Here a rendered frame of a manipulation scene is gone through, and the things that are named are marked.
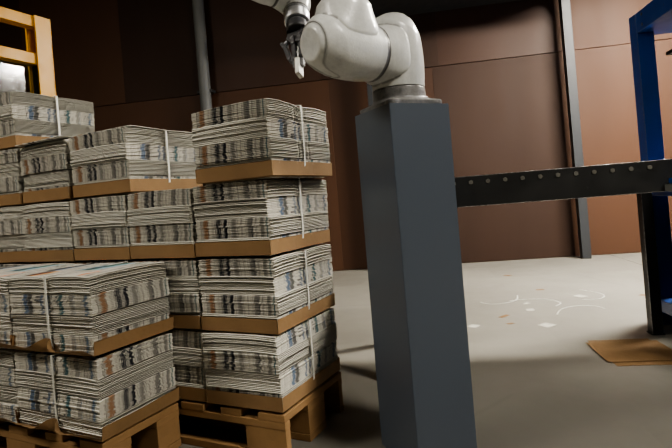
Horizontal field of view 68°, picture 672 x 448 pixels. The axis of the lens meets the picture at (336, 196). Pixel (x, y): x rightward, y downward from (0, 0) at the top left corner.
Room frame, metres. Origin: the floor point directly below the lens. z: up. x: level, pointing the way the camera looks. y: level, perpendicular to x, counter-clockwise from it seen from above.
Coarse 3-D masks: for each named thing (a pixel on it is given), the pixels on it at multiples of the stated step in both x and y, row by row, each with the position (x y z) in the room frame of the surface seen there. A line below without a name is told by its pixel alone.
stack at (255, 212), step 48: (144, 192) 1.68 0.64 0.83; (192, 192) 1.59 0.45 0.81; (240, 192) 1.51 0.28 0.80; (288, 192) 1.57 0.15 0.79; (48, 240) 1.91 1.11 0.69; (96, 240) 1.79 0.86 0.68; (144, 240) 1.69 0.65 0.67; (192, 240) 1.60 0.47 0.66; (240, 240) 1.51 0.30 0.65; (192, 288) 1.61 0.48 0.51; (240, 288) 1.52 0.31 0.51; (288, 288) 1.53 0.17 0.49; (192, 336) 1.61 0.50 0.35; (240, 336) 1.52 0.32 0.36; (288, 336) 1.53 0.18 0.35; (336, 336) 1.78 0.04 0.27; (192, 384) 1.62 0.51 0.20; (240, 384) 1.53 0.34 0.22; (288, 384) 1.50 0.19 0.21; (336, 384) 1.77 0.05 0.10; (288, 432) 1.47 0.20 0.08
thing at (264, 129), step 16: (208, 112) 1.54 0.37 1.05; (224, 112) 1.51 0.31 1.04; (240, 112) 1.49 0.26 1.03; (256, 112) 1.45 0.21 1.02; (272, 112) 1.47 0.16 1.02; (288, 112) 1.55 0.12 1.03; (208, 128) 1.53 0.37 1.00; (224, 128) 1.50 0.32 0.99; (240, 128) 1.47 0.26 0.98; (256, 128) 1.45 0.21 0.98; (272, 128) 1.46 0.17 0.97; (288, 128) 1.53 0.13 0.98; (208, 144) 1.53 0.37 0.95; (224, 144) 1.51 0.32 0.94; (240, 144) 1.48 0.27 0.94; (256, 144) 1.45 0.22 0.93; (272, 144) 1.44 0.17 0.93; (288, 144) 1.52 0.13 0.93; (208, 160) 1.53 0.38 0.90; (224, 160) 1.50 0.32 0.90; (240, 160) 1.48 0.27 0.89; (256, 160) 1.46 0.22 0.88; (288, 160) 1.52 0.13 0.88; (272, 176) 1.46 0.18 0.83; (288, 176) 1.54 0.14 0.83
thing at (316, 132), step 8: (304, 112) 1.64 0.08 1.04; (312, 112) 1.68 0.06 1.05; (320, 112) 1.74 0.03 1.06; (304, 120) 1.63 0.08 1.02; (312, 120) 1.68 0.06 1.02; (320, 120) 1.73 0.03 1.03; (312, 128) 1.67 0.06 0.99; (320, 128) 1.72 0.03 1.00; (312, 136) 1.66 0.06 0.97; (320, 136) 1.71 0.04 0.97; (312, 144) 1.65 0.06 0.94; (320, 144) 1.70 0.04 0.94; (328, 144) 1.75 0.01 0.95; (312, 152) 1.65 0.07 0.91; (320, 152) 1.70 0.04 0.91; (328, 152) 1.75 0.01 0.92; (312, 160) 1.65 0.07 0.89; (320, 160) 1.70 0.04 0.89; (328, 160) 1.76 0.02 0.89; (312, 176) 1.67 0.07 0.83; (320, 176) 1.72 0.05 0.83
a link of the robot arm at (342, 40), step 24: (336, 0) 1.27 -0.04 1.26; (360, 0) 1.28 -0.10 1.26; (312, 24) 1.26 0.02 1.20; (336, 24) 1.25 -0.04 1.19; (360, 24) 1.28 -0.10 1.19; (312, 48) 1.27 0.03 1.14; (336, 48) 1.25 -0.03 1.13; (360, 48) 1.28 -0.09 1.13; (384, 48) 1.34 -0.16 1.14; (336, 72) 1.31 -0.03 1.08; (360, 72) 1.33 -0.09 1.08
